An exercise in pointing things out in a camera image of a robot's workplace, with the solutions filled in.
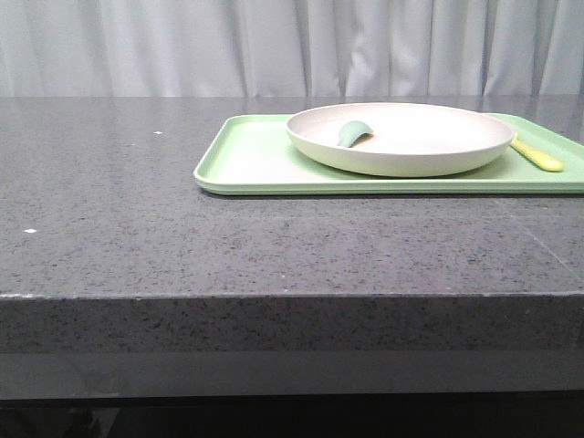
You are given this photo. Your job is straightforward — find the beige round plate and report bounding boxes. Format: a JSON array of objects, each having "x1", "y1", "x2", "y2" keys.
[{"x1": 287, "y1": 102, "x2": 515, "y2": 178}]

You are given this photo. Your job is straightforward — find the yellow plastic fork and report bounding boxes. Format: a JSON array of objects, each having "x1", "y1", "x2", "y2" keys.
[{"x1": 510, "y1": 132, "x2": 564, "y2": 172}]

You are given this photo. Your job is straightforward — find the light green serving tray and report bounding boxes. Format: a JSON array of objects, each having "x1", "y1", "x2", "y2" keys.
[{"x1": 193, "y1": 113, "x2": 583, "y2": 196}]

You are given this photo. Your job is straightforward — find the green plastic spoon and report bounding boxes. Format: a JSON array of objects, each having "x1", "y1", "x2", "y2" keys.
[{"x1": 337, "y1": 120, "x2": 373, "y2": 148}]

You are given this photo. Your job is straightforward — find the white curtain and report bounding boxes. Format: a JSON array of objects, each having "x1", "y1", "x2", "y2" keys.
[{"x1": 1, "y1": 1, "x2": 583, "y2": 98}]

